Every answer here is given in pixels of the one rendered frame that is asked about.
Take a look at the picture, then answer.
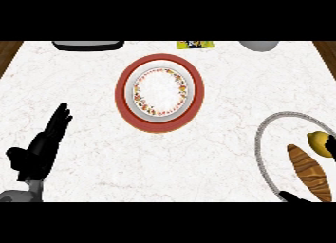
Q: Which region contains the red oval placemat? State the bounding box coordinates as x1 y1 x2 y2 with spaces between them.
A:
114 53 206 134

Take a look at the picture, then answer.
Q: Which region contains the yellow and blue packet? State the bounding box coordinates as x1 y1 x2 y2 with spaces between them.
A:
177 40 215 50

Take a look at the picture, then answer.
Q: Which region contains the yellow lemon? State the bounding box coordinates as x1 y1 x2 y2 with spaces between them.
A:
307 130 336 159

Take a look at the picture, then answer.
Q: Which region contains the white oval placemat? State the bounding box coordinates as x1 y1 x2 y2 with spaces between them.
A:
254 110 336 203

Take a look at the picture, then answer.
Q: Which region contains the brown croissant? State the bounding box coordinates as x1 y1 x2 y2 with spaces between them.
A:
286 143 333 203

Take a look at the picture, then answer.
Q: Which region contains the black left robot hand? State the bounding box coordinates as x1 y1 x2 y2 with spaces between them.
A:
6 102 74 183

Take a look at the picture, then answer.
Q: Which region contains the white floral rimmed plate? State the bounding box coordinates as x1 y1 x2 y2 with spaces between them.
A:
124 60 196 123

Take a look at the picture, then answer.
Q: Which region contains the grey round bowl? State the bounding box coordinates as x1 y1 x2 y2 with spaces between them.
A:
237 40 280 53

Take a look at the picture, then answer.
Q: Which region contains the black and grey appliance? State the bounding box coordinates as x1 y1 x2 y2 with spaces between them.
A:
52 40 127 52

